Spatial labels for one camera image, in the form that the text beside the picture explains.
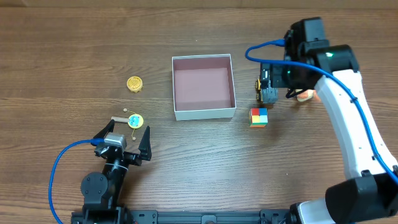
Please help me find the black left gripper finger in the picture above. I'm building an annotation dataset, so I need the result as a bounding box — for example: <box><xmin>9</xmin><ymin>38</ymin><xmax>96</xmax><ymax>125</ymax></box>
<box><xmin>138</xmin><ymin>126</ymin><xmax>152</xmax><ymax>161</ymax></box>
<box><xmin>93</xmin><ymin>119</ymin><xmax>115</xmax><ymax>139</ymax></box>

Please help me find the yellow round ridged toy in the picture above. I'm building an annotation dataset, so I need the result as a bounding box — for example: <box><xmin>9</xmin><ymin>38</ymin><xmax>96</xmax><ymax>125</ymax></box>
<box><xmin>126</xmin><ymin>76</ymin><xmax>143</xmax><ymax>93</ymax></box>

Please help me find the cream plush animal toy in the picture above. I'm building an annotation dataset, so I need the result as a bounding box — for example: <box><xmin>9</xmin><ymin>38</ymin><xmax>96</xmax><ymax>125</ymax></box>
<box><xmin>296</xmin><ymin>90</ymin><xmax>321</xmax><ymax>102</ymax></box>

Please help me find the yellow and grey toy truck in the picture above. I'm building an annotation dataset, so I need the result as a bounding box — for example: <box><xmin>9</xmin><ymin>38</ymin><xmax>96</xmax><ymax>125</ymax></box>
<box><xmin>255</xmin><ymin>79</ymin><xmax>279</xmax><ymax>104</ymax></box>

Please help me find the multicoloured puzzle cube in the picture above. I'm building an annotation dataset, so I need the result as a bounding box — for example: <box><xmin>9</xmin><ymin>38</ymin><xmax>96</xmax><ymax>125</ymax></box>
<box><xmin>249</xmin><ymin>108</ymin><xmax>268</xmax><ymax>128</ymax></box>

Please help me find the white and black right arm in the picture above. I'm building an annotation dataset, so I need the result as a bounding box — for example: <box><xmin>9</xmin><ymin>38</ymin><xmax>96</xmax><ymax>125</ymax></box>
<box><xmin>255</xmin><ymin>17</ymin><xmax>397</xmax><ymax>223</ymax></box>

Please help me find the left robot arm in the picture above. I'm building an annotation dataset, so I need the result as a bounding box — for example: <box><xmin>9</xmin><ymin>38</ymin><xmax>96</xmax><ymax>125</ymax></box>
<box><xmin>71</xmin><ymin>119</ymin><xmax>152</xmax><ymax>224</ymax></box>

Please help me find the small wooden rattle drum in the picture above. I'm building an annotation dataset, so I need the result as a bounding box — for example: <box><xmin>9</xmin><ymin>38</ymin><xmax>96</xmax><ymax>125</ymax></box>
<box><xmin>111</xmin><ymin>108</ymin><xmax>144</xmax><ymax>141</ymax></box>

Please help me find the white square cardboard box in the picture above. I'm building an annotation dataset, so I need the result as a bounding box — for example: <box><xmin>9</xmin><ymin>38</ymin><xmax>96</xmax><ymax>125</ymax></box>
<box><xmin>172</xmin><ymin>54</ymin><xmax>236</xmax><ymax>121</ymax></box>

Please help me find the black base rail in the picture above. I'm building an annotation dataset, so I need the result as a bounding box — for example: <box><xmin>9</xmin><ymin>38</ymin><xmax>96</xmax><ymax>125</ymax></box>
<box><xmin>70</xmin><ymin>208</ymin><xmax>312</xmax><ymax>224</ymax></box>

